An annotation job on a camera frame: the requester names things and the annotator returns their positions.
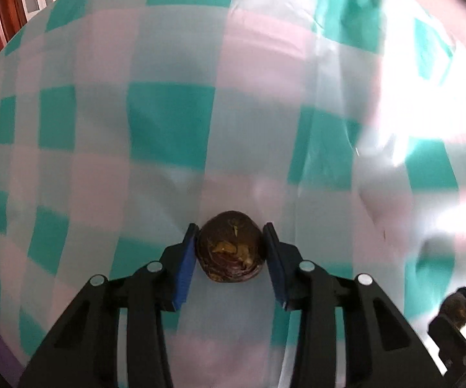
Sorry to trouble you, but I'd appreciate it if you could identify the wooden cabinet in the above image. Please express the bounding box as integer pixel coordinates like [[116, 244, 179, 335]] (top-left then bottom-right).
[[0, 0, 27, 51]]

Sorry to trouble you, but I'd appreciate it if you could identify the dark brown round fruit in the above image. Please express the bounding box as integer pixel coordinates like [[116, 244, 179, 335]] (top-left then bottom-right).
[[195, 210, 266, 284]]

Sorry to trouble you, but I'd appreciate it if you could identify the teal checkered tablecloth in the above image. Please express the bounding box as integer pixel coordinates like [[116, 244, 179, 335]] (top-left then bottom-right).
[[0, 0, 466, 377]]

